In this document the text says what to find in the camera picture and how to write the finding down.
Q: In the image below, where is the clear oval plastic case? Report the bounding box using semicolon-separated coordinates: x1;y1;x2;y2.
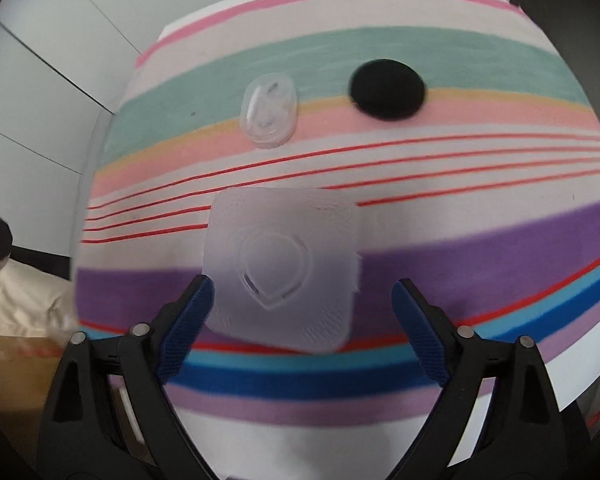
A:
241;73;298;149

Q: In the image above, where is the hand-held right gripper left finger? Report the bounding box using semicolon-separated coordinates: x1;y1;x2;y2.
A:
36;274;216;480

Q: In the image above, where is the cream padded armchair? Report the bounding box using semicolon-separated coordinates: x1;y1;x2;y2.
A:
0;255;78;338

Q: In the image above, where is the striped colourful cloth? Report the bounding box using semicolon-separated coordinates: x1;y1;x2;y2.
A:
72;0;600;441

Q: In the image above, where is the black round disc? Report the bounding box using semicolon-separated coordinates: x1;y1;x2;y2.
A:
348;59;427;122

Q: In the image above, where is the translucent square plastic box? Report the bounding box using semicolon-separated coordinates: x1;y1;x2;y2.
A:
201;186;363;353

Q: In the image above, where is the brown cardboard box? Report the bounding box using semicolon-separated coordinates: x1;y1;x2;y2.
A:
0;332;81;421

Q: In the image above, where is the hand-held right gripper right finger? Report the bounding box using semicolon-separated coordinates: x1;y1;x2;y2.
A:
387;278;588;480

